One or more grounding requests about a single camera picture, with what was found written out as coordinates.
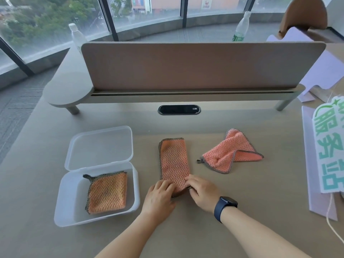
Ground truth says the lavender paper sheet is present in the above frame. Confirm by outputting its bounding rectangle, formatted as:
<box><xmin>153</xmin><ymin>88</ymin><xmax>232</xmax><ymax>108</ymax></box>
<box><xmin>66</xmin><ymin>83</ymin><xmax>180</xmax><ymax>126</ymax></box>
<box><xmin>266</xmin><ymin>26</ymin><xmax>344</xmax><ymax>103</ymax></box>

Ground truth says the long orange dishcloth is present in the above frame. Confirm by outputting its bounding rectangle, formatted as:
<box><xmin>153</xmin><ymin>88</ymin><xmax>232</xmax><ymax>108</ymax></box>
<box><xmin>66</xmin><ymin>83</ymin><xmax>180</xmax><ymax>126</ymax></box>
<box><xmin>158</xmin><ymin>137</ymin><xmax>193</xmax><ymax>198</ymax></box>

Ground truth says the lavender foam board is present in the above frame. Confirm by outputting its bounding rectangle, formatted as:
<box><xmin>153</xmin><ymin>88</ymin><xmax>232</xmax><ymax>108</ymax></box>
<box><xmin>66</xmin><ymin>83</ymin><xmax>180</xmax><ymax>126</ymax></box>
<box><xmin>301</xmin><ymin>106</ymin><xmax>339</xmax><ymax>221</ymax></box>

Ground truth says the crumpled orange dishcloth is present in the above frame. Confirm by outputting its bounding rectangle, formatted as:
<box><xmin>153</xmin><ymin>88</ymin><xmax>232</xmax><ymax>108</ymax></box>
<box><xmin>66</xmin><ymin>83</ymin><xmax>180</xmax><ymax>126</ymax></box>
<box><xmin>196</xmin><ymin>128</ymin><xmax>265</xmax><ymax>175</ymax></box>

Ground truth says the black window frame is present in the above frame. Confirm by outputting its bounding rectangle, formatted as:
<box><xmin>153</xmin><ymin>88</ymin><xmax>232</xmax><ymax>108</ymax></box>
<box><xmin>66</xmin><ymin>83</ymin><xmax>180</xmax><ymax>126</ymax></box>
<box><xmin>0</xmin><ymin>0</ymin><xmax>257</xmax><ymax>77</ymax></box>

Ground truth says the square folded orange dishcloth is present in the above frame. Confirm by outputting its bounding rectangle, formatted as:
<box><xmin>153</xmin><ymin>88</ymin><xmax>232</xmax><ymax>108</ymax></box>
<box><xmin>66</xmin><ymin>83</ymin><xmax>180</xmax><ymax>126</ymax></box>
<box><xmin>82</xmin><ymin>171</ymin><xmax>128</xmax><ymax>215</ymax></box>

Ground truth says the person's left forearm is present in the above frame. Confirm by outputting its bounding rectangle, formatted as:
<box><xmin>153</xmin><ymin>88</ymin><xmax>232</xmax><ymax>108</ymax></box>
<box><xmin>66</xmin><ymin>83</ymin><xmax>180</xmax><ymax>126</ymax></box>
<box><xmin>95</xmin><ymin>211</ymin><xmax>168</xmax><ymax>258</ymax></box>

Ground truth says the person's right hand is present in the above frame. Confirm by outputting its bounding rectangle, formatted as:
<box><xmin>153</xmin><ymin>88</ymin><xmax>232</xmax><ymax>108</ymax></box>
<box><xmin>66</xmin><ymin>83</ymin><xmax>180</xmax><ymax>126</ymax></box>
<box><xmin>184</xmin><ymin>174</ymin><xmax>222</xmax><ymax>214</ymax></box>

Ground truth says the dark blue smartwatch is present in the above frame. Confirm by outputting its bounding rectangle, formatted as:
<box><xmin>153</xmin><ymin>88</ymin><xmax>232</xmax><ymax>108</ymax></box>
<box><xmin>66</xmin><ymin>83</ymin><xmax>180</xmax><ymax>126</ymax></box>
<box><xmin>214</xmin><ymin>196</ymin><xmax>238</xmax><ymax>224</ymax></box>

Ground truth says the white plastic bottle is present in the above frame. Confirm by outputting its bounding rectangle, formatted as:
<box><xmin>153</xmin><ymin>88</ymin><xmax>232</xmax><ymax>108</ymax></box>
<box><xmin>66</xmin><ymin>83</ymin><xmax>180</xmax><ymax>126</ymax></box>
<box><xmin>68</xmin><ymin>23</ymin><xmax>89</xmax><ymax>56</ymax></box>

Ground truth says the clear bottle with green label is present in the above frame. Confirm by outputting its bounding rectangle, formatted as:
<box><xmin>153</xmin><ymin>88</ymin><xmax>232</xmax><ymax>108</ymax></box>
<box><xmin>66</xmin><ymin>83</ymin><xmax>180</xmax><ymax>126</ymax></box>
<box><xmin>232</xmin><ymin>11</ymin><xmax>252</xmax><ymax>42</ymax></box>

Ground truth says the person's right forearm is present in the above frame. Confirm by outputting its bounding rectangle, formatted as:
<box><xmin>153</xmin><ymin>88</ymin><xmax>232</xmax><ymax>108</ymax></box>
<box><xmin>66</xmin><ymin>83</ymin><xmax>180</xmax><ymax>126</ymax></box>
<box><xmin>221</xmin><ymin>204</ymin><xmax>312</xmax><ymax>258</ymax></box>

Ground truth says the black oval cable grommet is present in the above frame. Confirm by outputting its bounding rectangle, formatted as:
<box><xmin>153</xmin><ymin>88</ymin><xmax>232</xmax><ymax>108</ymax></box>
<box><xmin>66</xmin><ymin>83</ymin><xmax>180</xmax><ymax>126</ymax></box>
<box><xmin>157</xmin><ymin>105</ymin><xmax>202</xmax><ymax>116</ymax></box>

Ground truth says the grey desk riser shelf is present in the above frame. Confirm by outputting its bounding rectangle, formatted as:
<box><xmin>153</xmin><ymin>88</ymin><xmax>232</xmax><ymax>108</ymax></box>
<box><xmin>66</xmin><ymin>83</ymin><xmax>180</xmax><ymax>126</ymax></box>
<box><xmin>43</xmin><ymin>45</ymin><xmax>306</xmax><ymax>115</ymax></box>

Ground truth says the brown chair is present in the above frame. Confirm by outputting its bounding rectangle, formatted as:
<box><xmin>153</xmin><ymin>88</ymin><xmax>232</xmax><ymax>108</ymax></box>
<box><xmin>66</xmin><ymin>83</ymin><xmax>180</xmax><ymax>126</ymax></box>
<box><xmin>278</xmin><ymin>0</ymin><xmax>344</xmax><ymax>44</ymax></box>

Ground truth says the white sign with green characters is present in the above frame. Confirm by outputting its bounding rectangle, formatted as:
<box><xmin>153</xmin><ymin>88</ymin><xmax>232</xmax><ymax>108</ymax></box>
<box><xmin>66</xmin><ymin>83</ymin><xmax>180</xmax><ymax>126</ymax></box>
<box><xmin>311</xmin><ymin>96</ymin><xmax>344</xmax><ymax>195</ymax></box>

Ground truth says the clear plastic lidded box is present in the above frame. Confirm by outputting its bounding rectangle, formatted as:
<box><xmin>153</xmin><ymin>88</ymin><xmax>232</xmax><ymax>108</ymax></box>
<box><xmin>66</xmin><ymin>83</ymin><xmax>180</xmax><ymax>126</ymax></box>
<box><xmin>53</xmin><ymin>126</ymin><xmax>140</xmax><ymax>228</ymax></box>

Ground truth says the person's left hand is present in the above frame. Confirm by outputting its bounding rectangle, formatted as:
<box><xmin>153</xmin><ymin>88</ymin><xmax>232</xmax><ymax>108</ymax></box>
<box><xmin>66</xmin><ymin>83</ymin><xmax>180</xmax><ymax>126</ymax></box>
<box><xmin>140</xmin><ymin>180</ymin><xmax>178</xmax><ymax>221</ymax></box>

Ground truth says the white cord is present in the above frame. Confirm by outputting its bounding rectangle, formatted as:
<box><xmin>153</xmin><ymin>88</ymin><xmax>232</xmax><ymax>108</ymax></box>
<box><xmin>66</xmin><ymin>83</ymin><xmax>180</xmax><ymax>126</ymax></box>
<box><xmin>326</xmin><ymin>193</ymin><xmax>344</xmax><ymax>244</ymax></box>

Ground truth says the beige desk divider panel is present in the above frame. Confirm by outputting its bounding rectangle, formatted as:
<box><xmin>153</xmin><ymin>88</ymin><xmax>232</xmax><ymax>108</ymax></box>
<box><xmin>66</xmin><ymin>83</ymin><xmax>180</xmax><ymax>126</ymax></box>
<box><xmin>81</xmin><ymin>41</ymin><xmax>327</xmax><ymax>91</ymax></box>

